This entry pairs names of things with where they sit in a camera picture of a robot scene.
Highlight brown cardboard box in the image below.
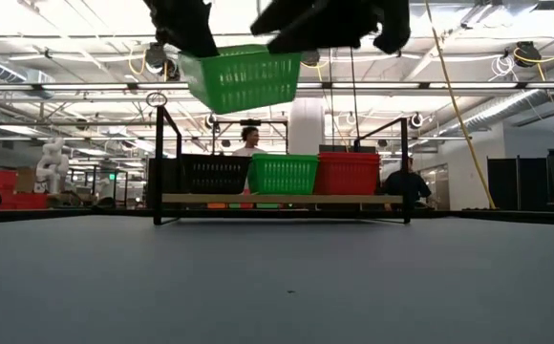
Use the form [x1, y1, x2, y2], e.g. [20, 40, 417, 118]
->
[16, 166, 38, 194]

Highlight wooden shelf with black frame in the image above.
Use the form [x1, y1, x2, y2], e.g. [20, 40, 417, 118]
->
[152, 104, 412, 226]

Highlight black partition panel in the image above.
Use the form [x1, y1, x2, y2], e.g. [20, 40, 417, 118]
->
[485, 156, 548, 211]

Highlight yellow hanging cable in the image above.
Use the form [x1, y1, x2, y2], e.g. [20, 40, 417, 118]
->
[422, 0, 497, 210]

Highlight white round column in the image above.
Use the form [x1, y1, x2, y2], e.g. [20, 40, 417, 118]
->
[288, 97, 327, 155]

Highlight black table frame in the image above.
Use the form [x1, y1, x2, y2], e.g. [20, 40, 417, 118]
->
[0, 207, 554, 226]

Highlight person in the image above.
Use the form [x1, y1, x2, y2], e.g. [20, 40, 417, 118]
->
[231, 125, 267, 159]
[381, 156, 435, 212]

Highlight long ceiling light rail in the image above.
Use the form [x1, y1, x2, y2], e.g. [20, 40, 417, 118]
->
[0, 81, 554, 93]

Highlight white robot figure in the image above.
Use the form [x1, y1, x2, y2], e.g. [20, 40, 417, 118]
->
[35, 137, 71, 195]

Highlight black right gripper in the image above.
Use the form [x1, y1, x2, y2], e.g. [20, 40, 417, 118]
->
[249, 0, 412, 55]

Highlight dark monitor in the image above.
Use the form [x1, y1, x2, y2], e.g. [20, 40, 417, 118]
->
[318, 144, 354, 155]

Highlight black hanging cable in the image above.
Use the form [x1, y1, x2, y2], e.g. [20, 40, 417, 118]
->
[348, 46, 360, 140]

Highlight green plastic slotted basket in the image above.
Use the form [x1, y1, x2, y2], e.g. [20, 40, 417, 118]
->
[178, 43, 303, 116]
[246, 158, 320, 196]
[247, 153, 320, 160]

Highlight white coiled cable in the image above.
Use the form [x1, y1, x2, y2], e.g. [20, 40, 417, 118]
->
[489, 54, 517, 82]

